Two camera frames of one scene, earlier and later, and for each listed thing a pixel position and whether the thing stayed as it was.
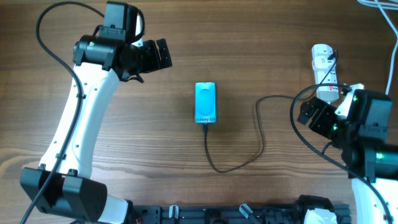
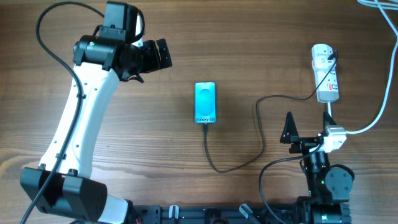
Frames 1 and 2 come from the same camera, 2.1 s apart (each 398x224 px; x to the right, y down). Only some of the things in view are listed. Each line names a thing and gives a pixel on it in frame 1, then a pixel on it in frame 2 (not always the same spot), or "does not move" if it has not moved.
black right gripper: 326,110 to 290,135
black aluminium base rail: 226,214 does not move
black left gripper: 153,63 does not move
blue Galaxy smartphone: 205,102 does not move
